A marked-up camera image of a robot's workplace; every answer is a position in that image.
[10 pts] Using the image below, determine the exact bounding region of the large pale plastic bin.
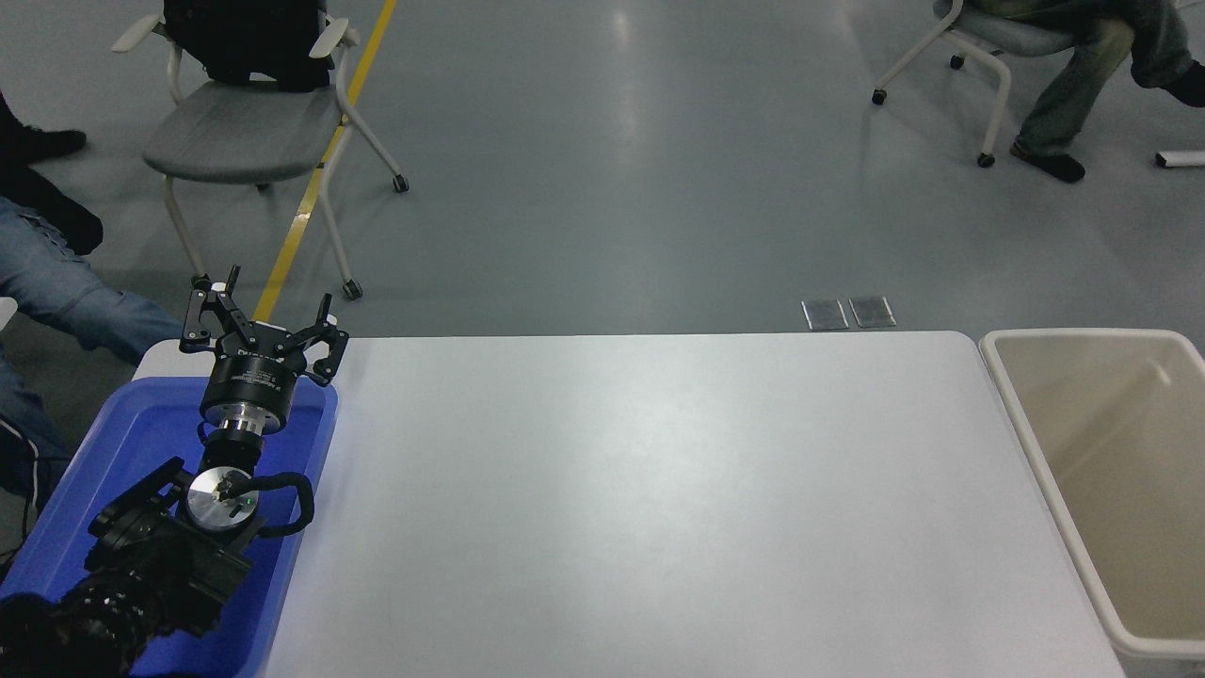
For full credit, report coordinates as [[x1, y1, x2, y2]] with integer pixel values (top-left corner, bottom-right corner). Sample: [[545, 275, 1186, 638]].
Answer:
[[979, 328, 1205, 678]]

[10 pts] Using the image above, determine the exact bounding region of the person in blue trousers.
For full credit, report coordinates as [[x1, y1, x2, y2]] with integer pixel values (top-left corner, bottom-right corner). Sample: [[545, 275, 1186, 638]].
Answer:
[[0, 89, 185, 514]]

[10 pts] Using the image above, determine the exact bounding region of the blue plastic tray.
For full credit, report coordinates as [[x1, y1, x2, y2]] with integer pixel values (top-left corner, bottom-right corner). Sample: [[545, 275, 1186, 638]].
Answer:
[[0, 377, 339, 678]]

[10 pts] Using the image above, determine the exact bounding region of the person in olive trousers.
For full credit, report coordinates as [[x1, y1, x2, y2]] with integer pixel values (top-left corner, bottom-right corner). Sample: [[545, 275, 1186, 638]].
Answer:
[[979, 0, 1205, 186]]

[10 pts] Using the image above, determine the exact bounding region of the grey seat white frame chair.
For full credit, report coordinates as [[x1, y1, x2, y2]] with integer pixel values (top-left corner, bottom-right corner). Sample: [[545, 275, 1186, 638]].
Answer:
[[111, 0, 411, 301]]

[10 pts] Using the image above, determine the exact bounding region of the black bag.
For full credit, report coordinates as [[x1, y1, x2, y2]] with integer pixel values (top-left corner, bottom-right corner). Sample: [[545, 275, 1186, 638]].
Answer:
[[162, 0, 329, 94]]

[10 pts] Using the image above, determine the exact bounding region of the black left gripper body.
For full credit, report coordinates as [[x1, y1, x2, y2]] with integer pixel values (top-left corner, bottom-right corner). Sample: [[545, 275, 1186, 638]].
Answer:
[[201, 323, 305, 416]]

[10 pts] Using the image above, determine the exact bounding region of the white frame wheeled chair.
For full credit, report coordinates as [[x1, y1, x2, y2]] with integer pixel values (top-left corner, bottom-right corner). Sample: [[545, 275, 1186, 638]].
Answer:
[[871, 0, 1076, 170]]

